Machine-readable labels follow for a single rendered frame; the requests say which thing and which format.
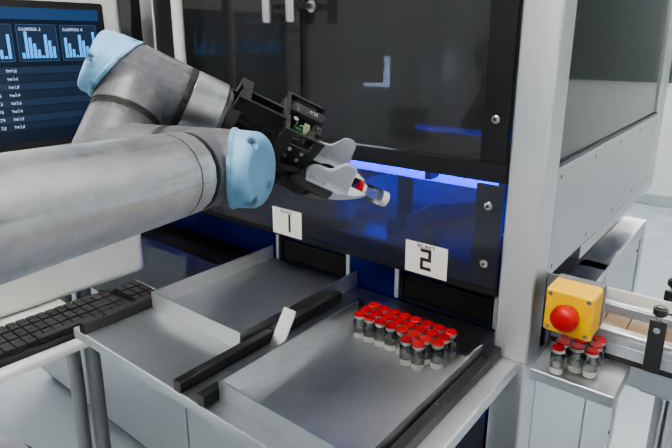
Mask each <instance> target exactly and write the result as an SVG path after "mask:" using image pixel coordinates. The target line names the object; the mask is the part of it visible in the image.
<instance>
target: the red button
mask: <svg viewBox="0 0 672 448"><path fill-rule="evenodd" d="M579 321H580V318H579V315H578V313H577V311H576V310H575V309H574V308H572V307H571V306H568V305H558V306H556V307H555V308H554V309H553V310H552V312H551V313H550V322H551V324H552V326H553V327H554V328H555V329H556V330H558V331H560V332H563V333H570V332H572V331H574V330H575V329H576V327H577V326H578V324H579Z"/></svg>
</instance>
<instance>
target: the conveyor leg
mask: <svg viewBox="0 0 672 448"><path fill-rule="evenodd" d="M639 391H641V392H644V393H647V394H650V395H653V396H655V398H654V404H653V410H652V415H651V421H650V426H649V432H648V438H647V443H646V448H672V400H669V399H666V398H663V397H660V396H657V395H654V394H651V393H648V392H646V391H643V390H640V389H639Z"/></svg>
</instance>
